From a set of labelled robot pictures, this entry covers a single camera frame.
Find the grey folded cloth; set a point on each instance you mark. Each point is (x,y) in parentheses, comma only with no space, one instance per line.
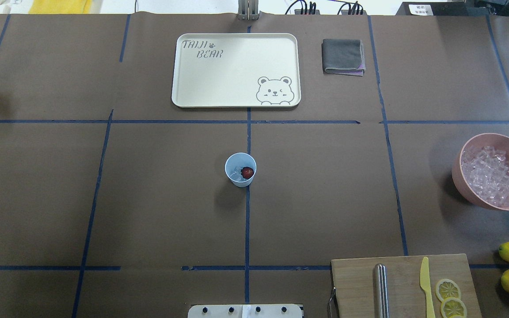
(343,57)

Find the wooden cutting board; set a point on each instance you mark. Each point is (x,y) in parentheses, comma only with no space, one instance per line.
(354,281)

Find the cream bear tray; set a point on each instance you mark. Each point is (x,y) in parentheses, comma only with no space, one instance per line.
(236,70)

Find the lemon slices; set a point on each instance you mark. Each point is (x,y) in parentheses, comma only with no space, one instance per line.
(449,295)

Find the light blue cup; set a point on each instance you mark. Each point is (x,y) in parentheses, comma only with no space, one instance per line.
(240,159)

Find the black power strip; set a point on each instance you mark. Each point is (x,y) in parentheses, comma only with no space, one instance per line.
(431,8)

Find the yellow folded cloth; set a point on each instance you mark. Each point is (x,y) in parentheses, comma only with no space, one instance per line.
(60,7)

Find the yellow plastic knife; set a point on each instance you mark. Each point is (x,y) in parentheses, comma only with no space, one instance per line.
(425,284)

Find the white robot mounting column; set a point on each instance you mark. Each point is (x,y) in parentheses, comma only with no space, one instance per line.
(288,310)

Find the pile of clear ice cubes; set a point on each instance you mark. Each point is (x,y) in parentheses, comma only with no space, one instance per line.
(486,170)

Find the steel knife handle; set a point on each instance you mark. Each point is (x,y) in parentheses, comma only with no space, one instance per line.
(381,303)

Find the pink bowl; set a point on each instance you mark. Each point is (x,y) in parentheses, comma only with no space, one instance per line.
(460,179)

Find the ice cube in cup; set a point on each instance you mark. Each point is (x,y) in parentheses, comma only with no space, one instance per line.
(236,174)

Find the aluminium frame post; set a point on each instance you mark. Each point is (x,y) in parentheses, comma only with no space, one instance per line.
(248,10)

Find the red strawberry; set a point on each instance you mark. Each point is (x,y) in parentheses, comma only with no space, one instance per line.
(247,172)

